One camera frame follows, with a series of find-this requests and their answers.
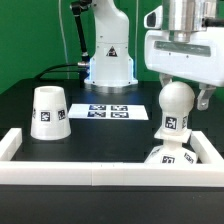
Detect white lamp base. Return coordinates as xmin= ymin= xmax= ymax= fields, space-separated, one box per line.
xmin=145 ymin=128 xmax=198 ymax=165

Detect white U-shaped fence frame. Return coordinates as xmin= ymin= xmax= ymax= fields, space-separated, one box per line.
xmin=0 ymin=128 xmax=224 ymax=187

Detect black cable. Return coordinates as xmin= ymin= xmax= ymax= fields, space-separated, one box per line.
xmin=34 ymin=63 xmax=88 ymax=81

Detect white lamp shade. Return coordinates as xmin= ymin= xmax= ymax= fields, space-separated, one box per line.
xmin=30 ymin=86 xmax=71 ymax=140

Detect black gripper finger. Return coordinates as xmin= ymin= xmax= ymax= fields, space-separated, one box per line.
xmin=159 ymin=73 xmax=173 ymax=87
xmin=197 ymin=83 xmax=216 ymax=110

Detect white lamp bulb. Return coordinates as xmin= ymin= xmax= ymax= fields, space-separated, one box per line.
xmin=159 ymin=81 xmax=195 ymax=135

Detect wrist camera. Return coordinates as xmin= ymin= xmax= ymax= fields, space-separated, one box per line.
xmin=144 ymin=5 xmax=163 ymax=30

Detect white marker sheet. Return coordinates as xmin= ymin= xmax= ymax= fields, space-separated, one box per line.
xmin=68 ymin=104 xmax=148 ymax=120

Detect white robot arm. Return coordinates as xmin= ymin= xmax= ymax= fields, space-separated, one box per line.
xmin=70 ymin=0 xmax=224 ymax=110

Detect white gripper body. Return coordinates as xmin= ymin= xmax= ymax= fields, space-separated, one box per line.
xmin=144 ymin=29 xmax=224 ymax=87

